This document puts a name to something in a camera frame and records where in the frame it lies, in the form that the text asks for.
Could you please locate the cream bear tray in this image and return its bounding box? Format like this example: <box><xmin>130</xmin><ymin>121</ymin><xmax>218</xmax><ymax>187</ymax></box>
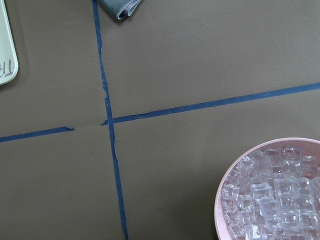
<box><xmin>0</xmin><ymin>0</ymin><xmax>19</xmax><ymax>86</ymax></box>

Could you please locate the grey folded cloth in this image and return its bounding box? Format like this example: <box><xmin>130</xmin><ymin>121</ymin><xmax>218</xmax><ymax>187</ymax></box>
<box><xmin>98</xmin><ymin>0</ymin><xmax>141</xmax><ymax>20</ymax></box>

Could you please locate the pink bowl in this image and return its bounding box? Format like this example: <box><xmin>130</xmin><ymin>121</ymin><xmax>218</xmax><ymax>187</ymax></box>
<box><xmin>213</xmin><ymin>137</ymin><xmax>320</xmax><ymax>240</ymax></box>

